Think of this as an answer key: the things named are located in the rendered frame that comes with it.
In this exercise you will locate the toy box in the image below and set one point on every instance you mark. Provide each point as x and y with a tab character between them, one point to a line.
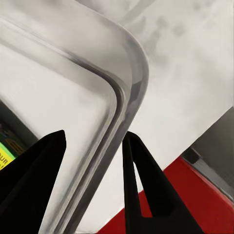
64	66

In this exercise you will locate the board game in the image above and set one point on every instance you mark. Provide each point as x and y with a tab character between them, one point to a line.
10	146

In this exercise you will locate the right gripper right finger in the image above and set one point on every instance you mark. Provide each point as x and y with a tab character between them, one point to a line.
170	214

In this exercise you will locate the desk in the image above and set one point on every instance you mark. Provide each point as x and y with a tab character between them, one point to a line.
188	109

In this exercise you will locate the swivel chair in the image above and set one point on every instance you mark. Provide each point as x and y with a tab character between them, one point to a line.
211	207

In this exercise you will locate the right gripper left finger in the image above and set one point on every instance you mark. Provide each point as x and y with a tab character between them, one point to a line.
26	184

